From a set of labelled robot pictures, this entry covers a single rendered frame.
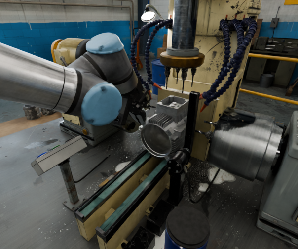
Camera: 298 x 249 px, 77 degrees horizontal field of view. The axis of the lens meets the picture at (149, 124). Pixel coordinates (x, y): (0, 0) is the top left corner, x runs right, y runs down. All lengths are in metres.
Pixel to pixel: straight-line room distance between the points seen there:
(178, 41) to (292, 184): 0.60
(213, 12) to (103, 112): 0.72
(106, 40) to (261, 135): 0.54
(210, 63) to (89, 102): 0.73
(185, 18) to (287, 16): 5.16
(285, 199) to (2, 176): 1.17
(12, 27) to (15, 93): 5.77
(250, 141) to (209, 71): 0.44
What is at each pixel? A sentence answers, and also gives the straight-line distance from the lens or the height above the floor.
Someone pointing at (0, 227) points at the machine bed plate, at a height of 0.80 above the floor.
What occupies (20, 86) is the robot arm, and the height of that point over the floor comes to 1.37.
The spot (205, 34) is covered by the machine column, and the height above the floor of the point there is 1.40.
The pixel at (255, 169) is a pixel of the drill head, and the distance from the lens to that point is 0.72.
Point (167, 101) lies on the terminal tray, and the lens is 0.88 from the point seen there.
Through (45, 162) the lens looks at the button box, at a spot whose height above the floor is 1.07.
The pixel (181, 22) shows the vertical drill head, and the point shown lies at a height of 1.45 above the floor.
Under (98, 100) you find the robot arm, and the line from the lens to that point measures 0.37.
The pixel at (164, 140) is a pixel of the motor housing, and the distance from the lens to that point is 0.92.
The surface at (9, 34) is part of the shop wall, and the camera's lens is 6.09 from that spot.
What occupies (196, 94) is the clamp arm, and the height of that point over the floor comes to 1.25.
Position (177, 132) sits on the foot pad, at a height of 1.07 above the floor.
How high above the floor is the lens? 1.46
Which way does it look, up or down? 30 degrees down
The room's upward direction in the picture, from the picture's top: straight up
